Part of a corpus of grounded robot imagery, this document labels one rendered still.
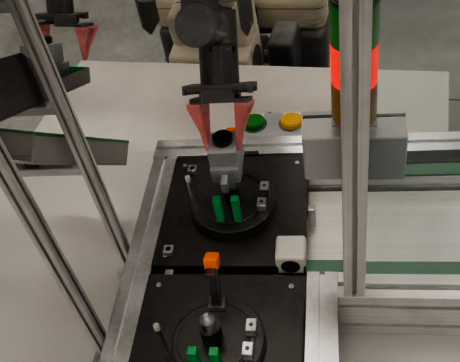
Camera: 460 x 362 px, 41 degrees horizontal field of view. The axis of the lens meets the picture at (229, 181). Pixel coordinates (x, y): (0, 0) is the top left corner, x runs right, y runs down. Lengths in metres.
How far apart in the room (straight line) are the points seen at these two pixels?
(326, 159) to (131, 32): 2.74
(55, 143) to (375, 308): 0.52
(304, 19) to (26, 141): 1.05
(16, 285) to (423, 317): 0.70
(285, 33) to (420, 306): 1.05
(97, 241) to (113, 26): 2.43
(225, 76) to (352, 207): 0.27
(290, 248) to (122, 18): 2.76
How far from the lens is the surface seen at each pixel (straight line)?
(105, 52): 3.33
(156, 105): 1.45
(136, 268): 1.01
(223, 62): 0.90
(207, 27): 0.83
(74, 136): 0.91
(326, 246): 1.03
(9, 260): 1.25
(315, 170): 0.77
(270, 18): 1.91
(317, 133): 0.74
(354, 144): 0.71
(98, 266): 1.16
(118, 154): 1.09
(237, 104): 0.89
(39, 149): 0.89
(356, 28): 0.61
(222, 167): 0.93
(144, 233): 1.05
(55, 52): 0.97
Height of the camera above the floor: 1.73
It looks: 45 degrees down
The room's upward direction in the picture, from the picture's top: 11 degrees counter-clockwise
